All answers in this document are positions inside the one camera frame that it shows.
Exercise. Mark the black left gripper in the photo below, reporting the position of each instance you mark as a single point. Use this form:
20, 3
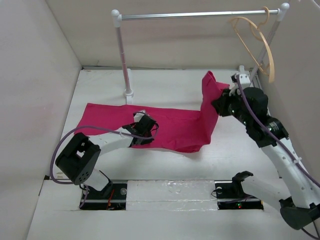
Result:
147, 141

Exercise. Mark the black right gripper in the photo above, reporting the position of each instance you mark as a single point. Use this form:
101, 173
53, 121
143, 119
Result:
221, 103

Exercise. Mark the pink trousers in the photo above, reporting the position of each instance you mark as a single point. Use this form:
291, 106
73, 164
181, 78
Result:
180, 130

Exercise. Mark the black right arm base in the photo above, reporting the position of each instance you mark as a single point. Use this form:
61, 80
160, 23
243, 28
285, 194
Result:
230, 194

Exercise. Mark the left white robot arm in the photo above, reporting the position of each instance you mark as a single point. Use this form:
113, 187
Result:
78, 158

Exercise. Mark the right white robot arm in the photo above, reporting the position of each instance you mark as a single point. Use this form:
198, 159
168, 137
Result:
300, 206

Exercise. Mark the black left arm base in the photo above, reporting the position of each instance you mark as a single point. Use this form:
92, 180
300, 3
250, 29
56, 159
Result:
114, 200

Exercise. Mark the beige wooden hanger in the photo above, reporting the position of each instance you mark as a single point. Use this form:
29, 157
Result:
269, 70

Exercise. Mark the white clothes rack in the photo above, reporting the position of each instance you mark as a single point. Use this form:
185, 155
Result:
191, 41

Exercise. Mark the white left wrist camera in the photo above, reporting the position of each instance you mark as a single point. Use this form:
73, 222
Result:
137, 116

